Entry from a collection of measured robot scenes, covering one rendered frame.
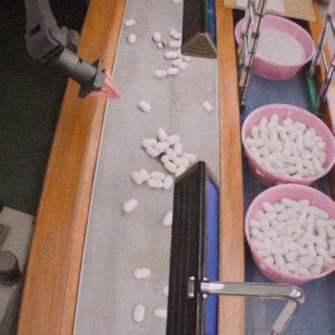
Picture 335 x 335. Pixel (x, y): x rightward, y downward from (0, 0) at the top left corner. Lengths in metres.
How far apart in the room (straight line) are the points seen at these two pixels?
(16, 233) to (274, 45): 0.99
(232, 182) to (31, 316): 0.58
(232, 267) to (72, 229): 0.36
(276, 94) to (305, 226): 0.52
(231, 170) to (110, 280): 0.41
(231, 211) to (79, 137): 0.42
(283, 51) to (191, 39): 0.66
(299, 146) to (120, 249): 0.57
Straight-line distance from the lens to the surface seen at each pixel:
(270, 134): 1.59
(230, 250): 1.30
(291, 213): 1.43
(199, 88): 1.66
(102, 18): 1.85
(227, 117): 1.56
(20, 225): 1.67
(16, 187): 2.35
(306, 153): 1.56
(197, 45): 1.26
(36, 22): 1.40
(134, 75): 1.67
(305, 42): 1.94
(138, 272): 1.25
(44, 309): 1.21
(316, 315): 1.38
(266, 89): 1.80
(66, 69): 1.40
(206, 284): 0.84
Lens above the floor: 1.86
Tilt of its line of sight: 51 degrees down
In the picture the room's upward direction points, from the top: 8 degrees clockwise
